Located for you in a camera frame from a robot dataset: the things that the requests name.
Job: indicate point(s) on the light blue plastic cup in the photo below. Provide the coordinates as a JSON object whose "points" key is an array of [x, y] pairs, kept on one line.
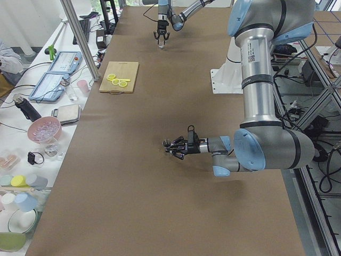
{"points": [[25, 202]]}

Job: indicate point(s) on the lemon slice far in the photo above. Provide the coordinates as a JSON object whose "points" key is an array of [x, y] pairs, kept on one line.
{"points": [[123, 84]]}

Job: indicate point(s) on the steel double jigger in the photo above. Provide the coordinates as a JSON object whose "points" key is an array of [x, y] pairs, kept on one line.
{"points": [[167, 144]]}

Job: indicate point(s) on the clear drinking glass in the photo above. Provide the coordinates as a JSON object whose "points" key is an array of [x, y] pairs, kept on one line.
{"points": [[71, 93]]}

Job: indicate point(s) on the blue teach pendant lower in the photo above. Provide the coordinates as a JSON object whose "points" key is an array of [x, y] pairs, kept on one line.
{"points": [[49, 88]]}

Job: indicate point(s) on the grey plastic cup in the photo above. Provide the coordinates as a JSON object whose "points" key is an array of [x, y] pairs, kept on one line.
{"points": [[36, 181]]}

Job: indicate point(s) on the black keyboard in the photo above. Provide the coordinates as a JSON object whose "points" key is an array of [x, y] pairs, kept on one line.
{"points": [[85, 26]]}

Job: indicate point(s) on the black bottle with steel cap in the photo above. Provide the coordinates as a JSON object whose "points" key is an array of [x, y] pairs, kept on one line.
{"points": [[26, 107]]}

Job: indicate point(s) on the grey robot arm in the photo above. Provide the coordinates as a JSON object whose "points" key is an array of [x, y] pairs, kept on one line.
{"points": [[167, 16], [260, 142]]}

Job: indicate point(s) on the yellow plastic cup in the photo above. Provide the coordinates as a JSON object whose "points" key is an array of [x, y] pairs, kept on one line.
{"points": [[19, 181]]}

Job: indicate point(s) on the grey kitchen scale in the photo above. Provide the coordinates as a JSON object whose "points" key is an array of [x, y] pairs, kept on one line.
{"points": [[67, 114]]}

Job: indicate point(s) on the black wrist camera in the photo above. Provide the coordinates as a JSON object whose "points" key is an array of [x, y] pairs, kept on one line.
{"points": [[192, 136]]}

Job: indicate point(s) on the clear glass measuring cup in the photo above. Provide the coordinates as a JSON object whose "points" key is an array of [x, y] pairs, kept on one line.
{"points": [[161, 43]]}

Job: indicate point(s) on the blue teach pendant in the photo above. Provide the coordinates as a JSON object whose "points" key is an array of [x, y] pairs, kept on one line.
{"points": [[49, 88], [66, 62]]}

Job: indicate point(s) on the lemon slice middle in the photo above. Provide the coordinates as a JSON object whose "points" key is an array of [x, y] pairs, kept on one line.
{"points": [[115, 81]]}

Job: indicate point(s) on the aluminium frame post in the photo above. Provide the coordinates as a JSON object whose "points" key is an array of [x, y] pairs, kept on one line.
{"points": [[81, 40]]}

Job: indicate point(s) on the lemon slice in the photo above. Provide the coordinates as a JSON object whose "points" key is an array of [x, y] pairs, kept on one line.
{"points": [[115, 81], [111, 77], [123, 84]]}

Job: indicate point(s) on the green clamp tool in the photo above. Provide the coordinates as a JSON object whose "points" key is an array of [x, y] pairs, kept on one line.
{"points": [[52, 52]]}

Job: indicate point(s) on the blue teach pendant upper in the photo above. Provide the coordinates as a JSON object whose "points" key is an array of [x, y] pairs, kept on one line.
{"points": [[66, 62]]}

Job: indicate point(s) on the lemon slice near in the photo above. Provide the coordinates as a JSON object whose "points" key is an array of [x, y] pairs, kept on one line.
{"points": [[111, 77]]}

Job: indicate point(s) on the yellow plastic knife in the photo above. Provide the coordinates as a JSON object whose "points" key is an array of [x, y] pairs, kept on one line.
{"points": [[124, 79]]}

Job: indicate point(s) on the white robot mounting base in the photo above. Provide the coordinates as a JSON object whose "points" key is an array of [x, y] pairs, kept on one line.
{"points": [[227, 79]]}

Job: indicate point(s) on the white plate green rim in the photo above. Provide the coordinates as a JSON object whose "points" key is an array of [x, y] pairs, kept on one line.
{"points": [[23, 222]]}

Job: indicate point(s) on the mint green plastic cup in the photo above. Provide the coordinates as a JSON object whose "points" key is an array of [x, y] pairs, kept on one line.
{"points": [[5, 180]]}

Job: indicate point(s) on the pink plastic cup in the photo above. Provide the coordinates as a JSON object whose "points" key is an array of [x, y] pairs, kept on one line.
{"points": [[83, 86]]}

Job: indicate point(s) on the white plastic cup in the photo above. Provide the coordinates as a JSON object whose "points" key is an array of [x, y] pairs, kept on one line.
{"points": [[8, 201]]}

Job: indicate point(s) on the bamboo cutting board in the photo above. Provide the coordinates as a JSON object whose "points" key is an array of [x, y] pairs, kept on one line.
{"points": [[122, 69]]}

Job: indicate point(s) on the green plastic bowl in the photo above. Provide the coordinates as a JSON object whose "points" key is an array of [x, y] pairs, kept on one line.
{"points": [[12, 242]]}

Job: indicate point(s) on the pink bowl of ice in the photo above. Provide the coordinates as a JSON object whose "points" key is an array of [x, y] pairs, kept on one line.
{"points": [[44, 129]]}

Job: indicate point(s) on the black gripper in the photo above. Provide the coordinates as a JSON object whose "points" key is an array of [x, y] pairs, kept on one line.
{"points": [[161, 25], [192, 148]]}

